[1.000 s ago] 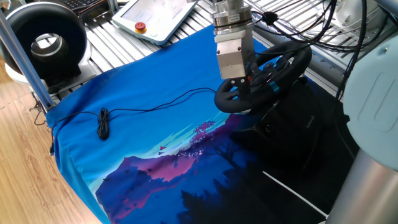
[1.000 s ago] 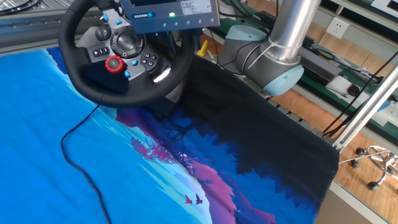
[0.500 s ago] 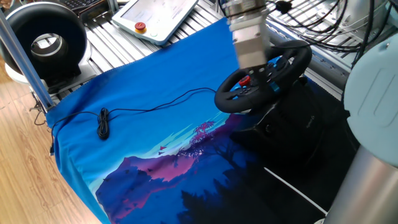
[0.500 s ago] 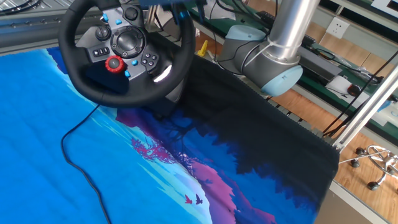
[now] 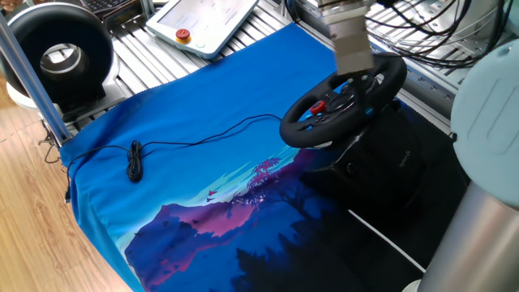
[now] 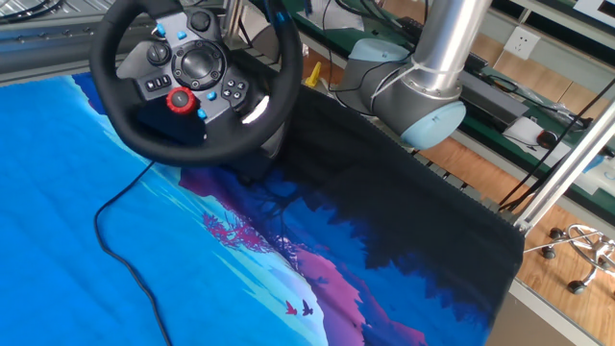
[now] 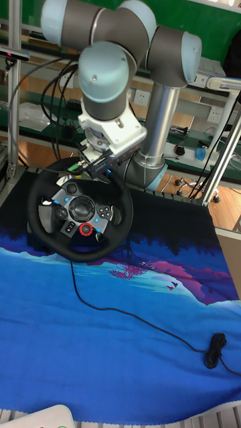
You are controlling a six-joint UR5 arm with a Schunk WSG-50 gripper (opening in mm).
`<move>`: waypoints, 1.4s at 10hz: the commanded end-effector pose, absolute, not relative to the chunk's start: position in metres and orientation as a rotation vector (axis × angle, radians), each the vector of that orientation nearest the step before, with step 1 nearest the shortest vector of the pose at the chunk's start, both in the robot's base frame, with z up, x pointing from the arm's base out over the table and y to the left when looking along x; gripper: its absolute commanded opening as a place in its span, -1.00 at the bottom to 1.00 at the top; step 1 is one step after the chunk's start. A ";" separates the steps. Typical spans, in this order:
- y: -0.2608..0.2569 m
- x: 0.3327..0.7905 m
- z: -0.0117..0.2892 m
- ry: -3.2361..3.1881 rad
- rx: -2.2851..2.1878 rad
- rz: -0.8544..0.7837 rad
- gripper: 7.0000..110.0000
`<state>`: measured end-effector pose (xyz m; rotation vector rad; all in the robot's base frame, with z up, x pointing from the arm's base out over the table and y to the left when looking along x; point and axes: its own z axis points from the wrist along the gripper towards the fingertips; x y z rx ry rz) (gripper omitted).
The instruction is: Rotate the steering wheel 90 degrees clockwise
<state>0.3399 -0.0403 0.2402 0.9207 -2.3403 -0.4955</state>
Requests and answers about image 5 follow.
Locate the grey gripper blue side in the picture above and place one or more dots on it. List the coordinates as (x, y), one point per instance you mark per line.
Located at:
(350, 40)

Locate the black racing steering wheel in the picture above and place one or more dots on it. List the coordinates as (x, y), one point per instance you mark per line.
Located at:
(296, 134)

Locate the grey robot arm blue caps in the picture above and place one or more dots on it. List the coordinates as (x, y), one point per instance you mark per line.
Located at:
(486, 121)

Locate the black steering wheel base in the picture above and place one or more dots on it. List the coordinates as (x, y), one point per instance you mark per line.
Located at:
(377, 170)

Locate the white teach pendant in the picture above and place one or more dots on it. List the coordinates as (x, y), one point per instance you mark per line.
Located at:
(211, 24)

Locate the blue landscape print cloth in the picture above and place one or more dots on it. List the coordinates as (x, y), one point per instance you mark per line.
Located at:
(182, 81)

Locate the black keyboard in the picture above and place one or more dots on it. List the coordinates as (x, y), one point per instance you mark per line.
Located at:
(101, 4)

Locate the aluminium frame post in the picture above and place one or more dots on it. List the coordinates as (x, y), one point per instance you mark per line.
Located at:
(32, 81)

